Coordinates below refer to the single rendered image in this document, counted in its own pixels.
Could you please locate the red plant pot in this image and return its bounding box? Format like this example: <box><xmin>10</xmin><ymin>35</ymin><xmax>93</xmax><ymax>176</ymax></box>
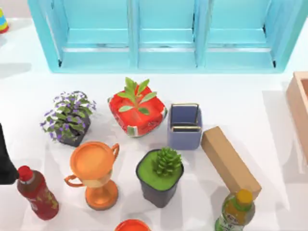
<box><xmin>107</xmin><ymin>77</ymin><xmax>168</xmax><ymax>138</ymax></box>

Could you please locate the blue square container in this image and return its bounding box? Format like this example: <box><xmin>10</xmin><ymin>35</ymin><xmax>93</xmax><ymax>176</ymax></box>
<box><xmin>167</xmin><ymin>103</ymin><xmax>204</xmax><ymax>151</ymax></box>

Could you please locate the succulent in dark pot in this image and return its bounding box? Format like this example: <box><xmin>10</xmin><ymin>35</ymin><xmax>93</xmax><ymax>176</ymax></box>
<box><xmin>135</xmin><ymin>147</ymin><xmax>185</xmax><ymax>209</ymax></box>

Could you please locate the orange trophy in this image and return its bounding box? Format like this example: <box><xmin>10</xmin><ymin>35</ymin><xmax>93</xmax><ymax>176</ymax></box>
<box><xmin>64</xmin><ymin>141</ymin><xmax>120</xmax><ymax>211</ymax></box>

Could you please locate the light blue rack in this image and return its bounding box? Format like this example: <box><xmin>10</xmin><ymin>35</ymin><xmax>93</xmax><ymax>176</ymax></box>
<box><xmin>27</xmin><ymin>0</ymin><xmax>308</xmax><ymax>74</ymax></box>

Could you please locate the purple flower plant pot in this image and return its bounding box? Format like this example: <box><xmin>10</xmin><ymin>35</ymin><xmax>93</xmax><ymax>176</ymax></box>
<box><xmin>39</xmin><ymin>90</ymin><xmax>97</xmax><ymax>148</ymax></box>

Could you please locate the brown cardboard box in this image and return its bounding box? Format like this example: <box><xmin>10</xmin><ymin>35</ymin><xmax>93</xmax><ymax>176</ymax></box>
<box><xmin>201</xmin><ymin>126</ymin><xmax>262</xmax><ymax>200</ymax></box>

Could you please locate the orange round object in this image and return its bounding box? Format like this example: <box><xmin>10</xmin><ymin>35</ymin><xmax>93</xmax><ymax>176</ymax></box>
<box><xmin>114</xmin><ymin>218</ymin><xmax>151</xmax><ymax>231</ymax></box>

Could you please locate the green bottle with yellow cap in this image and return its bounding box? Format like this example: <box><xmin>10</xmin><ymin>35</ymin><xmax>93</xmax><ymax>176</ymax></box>
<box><xmin>214</xmin><ymin>189</ymin><xmax>256</xmax><ymax>231</ymax></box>

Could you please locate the red bottle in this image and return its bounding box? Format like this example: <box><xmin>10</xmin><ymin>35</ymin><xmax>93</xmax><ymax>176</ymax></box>
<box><xmin>16</xmin><ymin>165</ymin><xmax>60</xmax><ymax>221</ymax></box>

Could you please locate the salmon-coloured shallow box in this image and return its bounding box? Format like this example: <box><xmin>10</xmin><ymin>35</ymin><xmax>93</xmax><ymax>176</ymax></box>
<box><xmin>285</xmin><ymin>71</ymin><xmax>308</xmax><ymax>166</ymax></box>

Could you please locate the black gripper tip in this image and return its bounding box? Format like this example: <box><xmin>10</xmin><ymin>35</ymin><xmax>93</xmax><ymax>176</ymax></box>
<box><xmin>0</xmin><ymin>123</ymin><xmax>19</xmax><ymax>186</ymax></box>

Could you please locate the stack of coloured rings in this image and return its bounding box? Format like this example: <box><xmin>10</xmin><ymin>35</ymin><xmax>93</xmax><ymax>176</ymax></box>
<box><xmin>0</xmin><ymin>7</ymin><xmax>10</xmax><ymax>35</ymax></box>

